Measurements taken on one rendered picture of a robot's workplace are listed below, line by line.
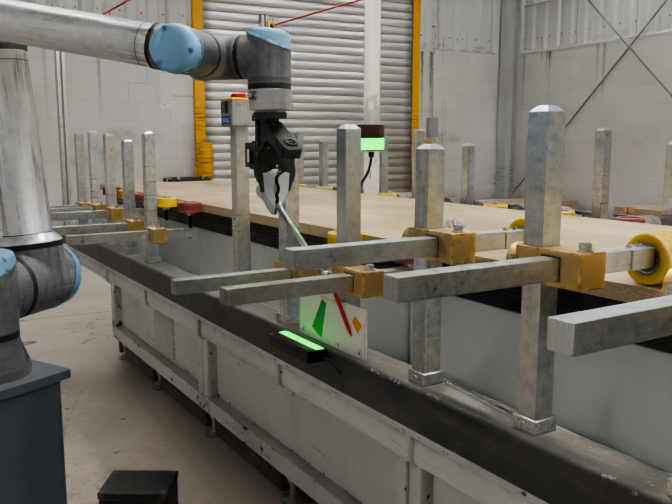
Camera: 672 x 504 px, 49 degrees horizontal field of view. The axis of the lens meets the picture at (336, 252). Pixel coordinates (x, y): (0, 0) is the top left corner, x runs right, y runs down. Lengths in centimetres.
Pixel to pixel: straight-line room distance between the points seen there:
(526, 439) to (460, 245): 31
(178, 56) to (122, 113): 776
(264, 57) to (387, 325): 67
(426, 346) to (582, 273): 37
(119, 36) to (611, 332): 112
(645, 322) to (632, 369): 52
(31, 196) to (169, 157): 751
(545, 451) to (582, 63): 999
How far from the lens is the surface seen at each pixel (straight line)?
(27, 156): 186
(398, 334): 170
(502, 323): 143
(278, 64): 153
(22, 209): 186
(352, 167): 143
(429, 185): 122
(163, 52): 146
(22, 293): 177
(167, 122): 933
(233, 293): 129
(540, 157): 104
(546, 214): 104
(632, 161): 1026
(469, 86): 1150
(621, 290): 120
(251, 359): 195
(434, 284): 87
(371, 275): 139
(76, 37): 159
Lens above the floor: 111
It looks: 9 degrees down
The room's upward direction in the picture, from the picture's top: straight up
